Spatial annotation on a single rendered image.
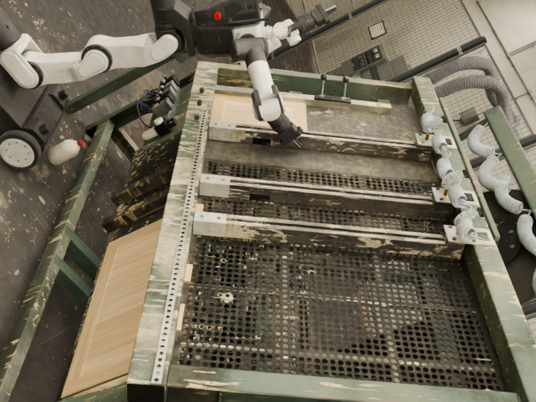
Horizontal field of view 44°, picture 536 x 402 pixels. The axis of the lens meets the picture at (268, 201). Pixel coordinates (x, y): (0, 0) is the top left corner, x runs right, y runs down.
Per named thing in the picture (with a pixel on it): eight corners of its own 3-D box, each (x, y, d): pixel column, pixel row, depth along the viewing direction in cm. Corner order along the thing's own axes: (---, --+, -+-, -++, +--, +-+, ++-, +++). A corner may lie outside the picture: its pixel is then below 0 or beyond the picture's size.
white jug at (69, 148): (49, 145, 355) (78, 130, 349) (61, 159, 360) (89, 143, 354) (43, 155, 347) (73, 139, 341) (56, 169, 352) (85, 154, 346)
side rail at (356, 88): (217, 80, 380) (218, 62, 373) (406, 100, 386) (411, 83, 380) (216, 84, 375) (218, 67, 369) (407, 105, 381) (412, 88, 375)
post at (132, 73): (65, 103, 387) (171, 44, 364) (72, 111, 390) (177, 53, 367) (62, 108, 382) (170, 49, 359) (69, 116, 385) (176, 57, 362)
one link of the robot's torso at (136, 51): (74, 51, 302) (171, 28, 294) (84, 35, 316) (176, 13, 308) (88, 80, 311) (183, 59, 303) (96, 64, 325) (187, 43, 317)
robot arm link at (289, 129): (281, 149, 312) (266, 132, 306) (281, 138, 320) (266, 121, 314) (303, 135, 307) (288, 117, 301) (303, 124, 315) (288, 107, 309)
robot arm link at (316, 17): (321, 10, 340) (300, 21, 341) (317, -2, 332) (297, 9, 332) (332, 27, 335) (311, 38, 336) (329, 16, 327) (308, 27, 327)
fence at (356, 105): (214, 91, 356) (215, 84, 354) (388, 110, 362) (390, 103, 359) (214, 96, 352) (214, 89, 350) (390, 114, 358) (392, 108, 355)
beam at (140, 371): (196, 77, 379) (197, 60, 373) (217, 80, 380) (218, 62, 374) (125, 404, 204) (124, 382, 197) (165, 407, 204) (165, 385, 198)
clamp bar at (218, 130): (209, 130, 324) (212, 86, 310) (447, 155, 331) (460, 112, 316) (207, 141, 316) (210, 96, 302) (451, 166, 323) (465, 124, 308)
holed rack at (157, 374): (202, 110, 329) (202, 108, 329) (207, 110, 329) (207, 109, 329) (151, 384, 198) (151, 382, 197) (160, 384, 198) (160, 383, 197)
